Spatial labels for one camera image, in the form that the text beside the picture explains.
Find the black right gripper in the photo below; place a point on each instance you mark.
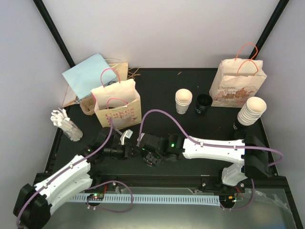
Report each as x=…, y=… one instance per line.
x=154, y=162

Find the small stack paper cups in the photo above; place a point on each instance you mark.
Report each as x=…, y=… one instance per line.
x=183, y=98

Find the patterned flat paper bag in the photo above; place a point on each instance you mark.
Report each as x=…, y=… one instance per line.
x=70, y=98

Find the brown kraft paper bag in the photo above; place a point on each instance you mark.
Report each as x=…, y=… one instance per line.
x=123, y=69

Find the black lid stack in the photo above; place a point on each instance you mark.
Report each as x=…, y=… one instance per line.
x=203, y=103

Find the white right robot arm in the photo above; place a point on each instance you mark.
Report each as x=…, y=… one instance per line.
x=248, y=156

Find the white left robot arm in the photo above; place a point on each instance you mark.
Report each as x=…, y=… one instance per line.
x=35, y=204

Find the cream paper bag pink sides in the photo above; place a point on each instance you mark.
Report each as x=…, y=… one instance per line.
x=118, y=103

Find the stacked pulp cup carriers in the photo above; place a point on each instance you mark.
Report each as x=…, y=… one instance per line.
x=87, y=105

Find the Cream Bear printed paper bag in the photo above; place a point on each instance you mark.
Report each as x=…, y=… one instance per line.
x=237, y=80

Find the light blue slotted cable duct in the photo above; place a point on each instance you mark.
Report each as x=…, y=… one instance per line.
x=158, y=199

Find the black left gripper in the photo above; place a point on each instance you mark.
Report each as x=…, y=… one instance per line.
x=127, y=151

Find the light blue paper bag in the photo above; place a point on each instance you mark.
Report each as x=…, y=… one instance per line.
x=89, y=74

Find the tall stack paper cups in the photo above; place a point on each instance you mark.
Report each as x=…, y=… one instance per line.
x=251, y=111

